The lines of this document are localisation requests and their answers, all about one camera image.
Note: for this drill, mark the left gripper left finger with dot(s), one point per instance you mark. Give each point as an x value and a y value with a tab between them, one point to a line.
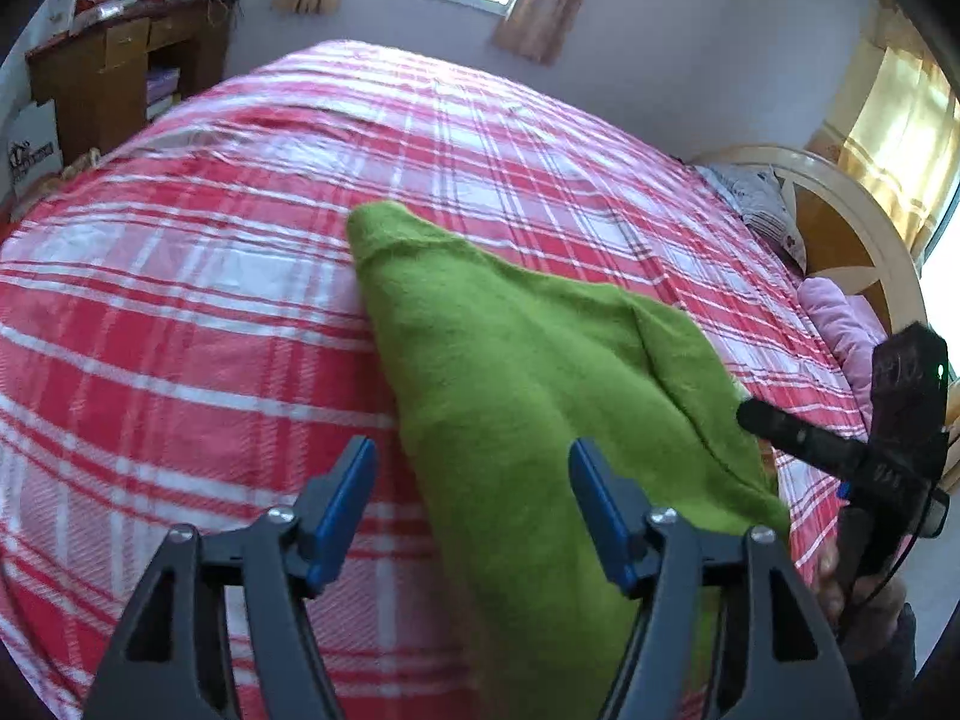
171	656

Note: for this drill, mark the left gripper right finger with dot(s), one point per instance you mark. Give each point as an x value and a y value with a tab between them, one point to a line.
772	655

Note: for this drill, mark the green striped knit sweater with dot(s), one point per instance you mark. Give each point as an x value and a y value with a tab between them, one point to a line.
496	372

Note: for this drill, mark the person's right hand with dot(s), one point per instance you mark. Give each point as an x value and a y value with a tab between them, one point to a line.
867	615

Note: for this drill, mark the pink blanket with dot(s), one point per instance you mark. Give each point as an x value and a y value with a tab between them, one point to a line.
852	331

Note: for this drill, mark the wooden bed headboard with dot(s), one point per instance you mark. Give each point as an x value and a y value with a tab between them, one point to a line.
848	237

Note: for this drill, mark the red plaid bed sheet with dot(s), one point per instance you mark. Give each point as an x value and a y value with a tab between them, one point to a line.
182	340

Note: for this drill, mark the patterned pillow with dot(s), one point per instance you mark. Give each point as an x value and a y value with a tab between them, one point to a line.
754	193

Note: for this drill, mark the yellow curtain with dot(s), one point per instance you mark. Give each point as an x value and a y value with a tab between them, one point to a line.
893	125

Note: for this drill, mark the brown patterned bag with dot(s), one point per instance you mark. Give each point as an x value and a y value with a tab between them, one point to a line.
83	163

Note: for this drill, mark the white paper bag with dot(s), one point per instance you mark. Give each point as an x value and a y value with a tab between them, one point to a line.
33	150

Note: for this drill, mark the stacked books in desk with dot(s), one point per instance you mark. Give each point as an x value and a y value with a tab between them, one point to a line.
162	91

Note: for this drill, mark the wooden desk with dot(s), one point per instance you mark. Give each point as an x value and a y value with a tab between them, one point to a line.
97	80

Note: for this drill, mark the right beige curtain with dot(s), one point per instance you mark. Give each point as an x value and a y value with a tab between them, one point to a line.
536	30

